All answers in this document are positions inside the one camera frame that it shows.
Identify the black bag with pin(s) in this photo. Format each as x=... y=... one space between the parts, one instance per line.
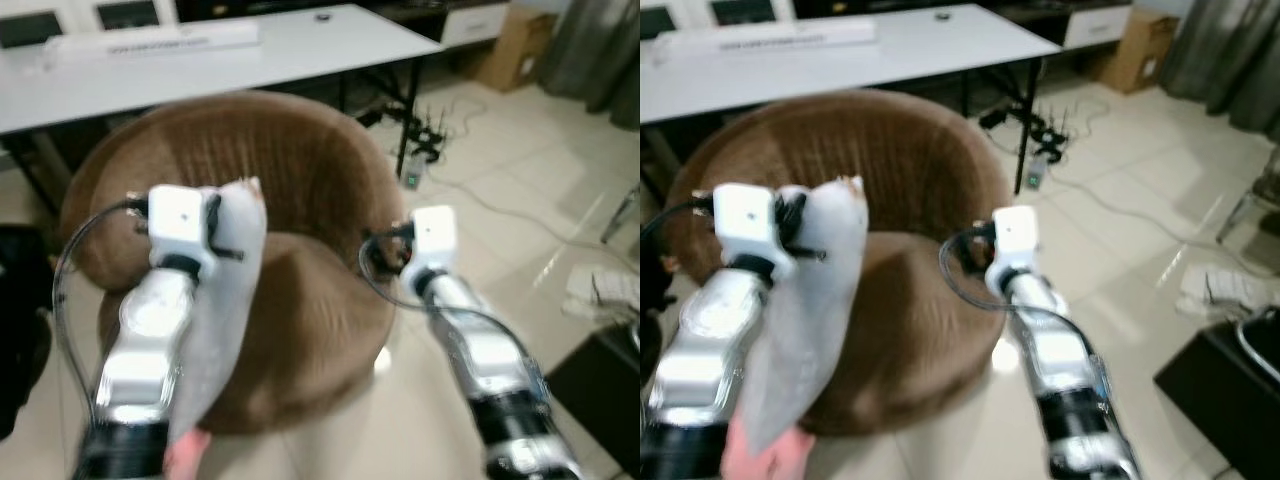
x=20 y=330

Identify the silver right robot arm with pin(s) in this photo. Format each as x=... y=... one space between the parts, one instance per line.
x=1065 y=380
x=495 y=380

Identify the grey pillow with orange tag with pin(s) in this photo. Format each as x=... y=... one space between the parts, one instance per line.
x=815 y=320
x=235 y=300

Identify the grey curtain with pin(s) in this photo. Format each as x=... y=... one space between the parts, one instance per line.
x=595 y=50
x=1225 y=50

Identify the long white printed carton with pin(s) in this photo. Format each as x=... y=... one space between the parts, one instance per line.
x=770 y=37
x=150 y=42

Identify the white drawer unit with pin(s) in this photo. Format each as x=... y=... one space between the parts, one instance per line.
x=475 y=22
x=1097 y=22

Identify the pink pillow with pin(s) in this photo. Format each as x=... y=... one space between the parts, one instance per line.
x=185 y=458
x=765 y=460

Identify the white glass-door cabinet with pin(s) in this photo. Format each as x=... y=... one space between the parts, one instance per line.
x=720 y=15
x=60 y=20

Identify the white table black legs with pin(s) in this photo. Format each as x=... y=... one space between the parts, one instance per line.
x=950 y=50
x=300 y=50

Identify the plaid cushioned folding chair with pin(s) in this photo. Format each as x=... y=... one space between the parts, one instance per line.
x=625 y=205
x=1262 y=205

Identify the brown cardboard box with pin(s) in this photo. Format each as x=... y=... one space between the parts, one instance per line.
x=515 y=50
x=1135 y=52

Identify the white power strip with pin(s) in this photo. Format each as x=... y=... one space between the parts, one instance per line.
x=412 y=178
x=1035 y=175

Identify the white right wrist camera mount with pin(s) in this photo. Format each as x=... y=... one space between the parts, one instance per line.
x=1015 y=245
x=432 y=245

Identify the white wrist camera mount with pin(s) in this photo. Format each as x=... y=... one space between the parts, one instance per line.
x=1015 y=245
x=178 y=225
x=745 y=225
x=432 y=245

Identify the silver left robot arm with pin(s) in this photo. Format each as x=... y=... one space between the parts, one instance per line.
x=140 y=350
x=705 y=350

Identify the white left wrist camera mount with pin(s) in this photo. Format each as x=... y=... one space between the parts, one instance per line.
x=178 y=225
x=745 y=225

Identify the brown round velvet chair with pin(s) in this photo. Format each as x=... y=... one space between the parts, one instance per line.
x=320 y=250
x=930 y=250

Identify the white crumpled cloth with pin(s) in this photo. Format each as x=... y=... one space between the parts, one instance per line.
x=1225 y=290
x=605 y=292

